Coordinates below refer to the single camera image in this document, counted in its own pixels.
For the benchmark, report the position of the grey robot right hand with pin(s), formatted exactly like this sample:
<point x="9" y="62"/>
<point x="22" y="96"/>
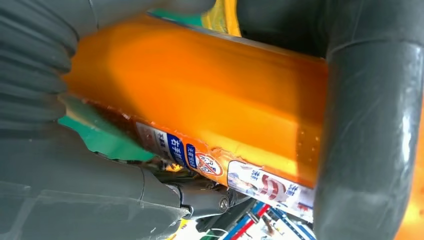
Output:
<point x="66" y="192"/>

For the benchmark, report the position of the red pole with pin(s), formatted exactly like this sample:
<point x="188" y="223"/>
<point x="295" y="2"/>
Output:
<point x="250" y="222"/>

